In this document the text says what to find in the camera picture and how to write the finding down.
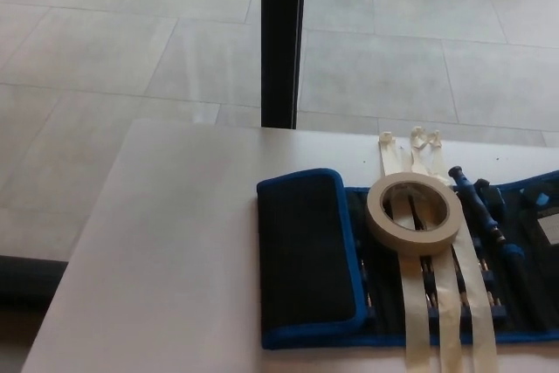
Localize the black toolkit case blue trim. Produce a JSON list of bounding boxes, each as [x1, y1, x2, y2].
[[256, 167, 559, 351]]

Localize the beige masking tape roll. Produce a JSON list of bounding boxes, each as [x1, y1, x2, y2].
[[365, 173, 463, 257]]

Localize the small screwdriver bit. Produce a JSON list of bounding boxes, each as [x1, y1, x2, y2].
[[478, 257, 495, 283], [488, 292, 507, 320], [425, 292, 440, 320]]

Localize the short black blue tool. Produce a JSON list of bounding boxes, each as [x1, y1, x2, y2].
[[474, 177, 504, 209]]

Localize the small blue pry tool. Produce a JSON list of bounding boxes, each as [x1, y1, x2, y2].
[[518, 183, 552, 209]]

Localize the white label card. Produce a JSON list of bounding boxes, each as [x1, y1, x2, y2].
[[535, 210, 559, 244]]

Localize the black vertical window frame post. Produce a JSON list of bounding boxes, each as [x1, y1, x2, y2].
[[259, 0, 307, 130]]

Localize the blue black precision screwdriver handle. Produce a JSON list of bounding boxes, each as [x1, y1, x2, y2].
[[448, 165, 524, 270]]

